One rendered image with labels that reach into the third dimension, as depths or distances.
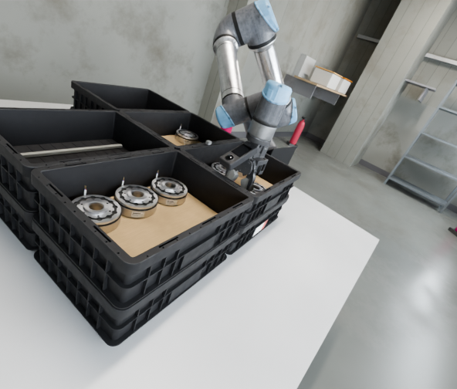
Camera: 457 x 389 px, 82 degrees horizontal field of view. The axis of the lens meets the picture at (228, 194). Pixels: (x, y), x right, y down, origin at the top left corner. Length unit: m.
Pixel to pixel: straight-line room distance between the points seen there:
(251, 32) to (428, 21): 5.26
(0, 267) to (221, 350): 0.50
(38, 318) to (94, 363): 0.14
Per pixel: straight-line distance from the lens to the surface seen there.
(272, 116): 0.75
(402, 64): 6.11
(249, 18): 1.12
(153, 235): 0.63
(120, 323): 0.56
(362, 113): 6.09
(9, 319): 0.66
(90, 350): 0.61
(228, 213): 0.59
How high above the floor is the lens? 1.24
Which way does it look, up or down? 27 degrees down
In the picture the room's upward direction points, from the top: 22 degrees clockwise
